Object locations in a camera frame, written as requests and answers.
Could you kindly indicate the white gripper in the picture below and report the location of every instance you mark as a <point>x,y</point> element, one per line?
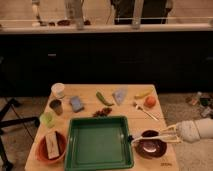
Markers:
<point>186,131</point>

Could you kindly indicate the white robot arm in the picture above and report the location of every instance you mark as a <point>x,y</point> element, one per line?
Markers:
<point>204,126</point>

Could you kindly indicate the purple bowl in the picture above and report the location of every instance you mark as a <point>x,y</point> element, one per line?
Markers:
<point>150,148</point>

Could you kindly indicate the wooden block in bowl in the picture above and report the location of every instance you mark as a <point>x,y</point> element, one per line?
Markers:
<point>52,145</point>

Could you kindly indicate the orange bowl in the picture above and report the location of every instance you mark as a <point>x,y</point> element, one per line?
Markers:
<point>41,149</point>

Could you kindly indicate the wooden table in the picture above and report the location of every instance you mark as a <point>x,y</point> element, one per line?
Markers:
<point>138,122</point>

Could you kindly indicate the orange tomato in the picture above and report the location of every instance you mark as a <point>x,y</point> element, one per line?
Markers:
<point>150,102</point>

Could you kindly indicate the silver fork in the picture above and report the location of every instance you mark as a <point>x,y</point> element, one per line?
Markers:
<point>149,114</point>

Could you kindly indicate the yellow banana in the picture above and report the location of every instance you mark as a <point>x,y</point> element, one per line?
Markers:
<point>142,94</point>

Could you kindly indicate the light blue cloth wedge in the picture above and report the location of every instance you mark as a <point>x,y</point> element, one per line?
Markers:
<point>119,95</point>

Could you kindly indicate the dark red grape bunch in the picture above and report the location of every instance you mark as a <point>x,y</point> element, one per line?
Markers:
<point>102,113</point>

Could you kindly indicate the green plastic tray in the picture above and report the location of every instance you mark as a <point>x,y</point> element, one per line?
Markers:
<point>98,144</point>

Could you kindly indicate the green chili pepper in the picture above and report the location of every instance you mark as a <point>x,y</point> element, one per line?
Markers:
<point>103,100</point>

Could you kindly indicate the brown cup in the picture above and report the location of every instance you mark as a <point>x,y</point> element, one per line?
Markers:
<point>56,106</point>

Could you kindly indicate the white cup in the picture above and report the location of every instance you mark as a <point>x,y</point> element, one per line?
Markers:
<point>58,90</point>

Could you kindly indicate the light green cup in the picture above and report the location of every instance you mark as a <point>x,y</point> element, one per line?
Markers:
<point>47,119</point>

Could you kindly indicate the black office chair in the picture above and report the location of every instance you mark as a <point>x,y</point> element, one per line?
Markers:
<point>7,165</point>

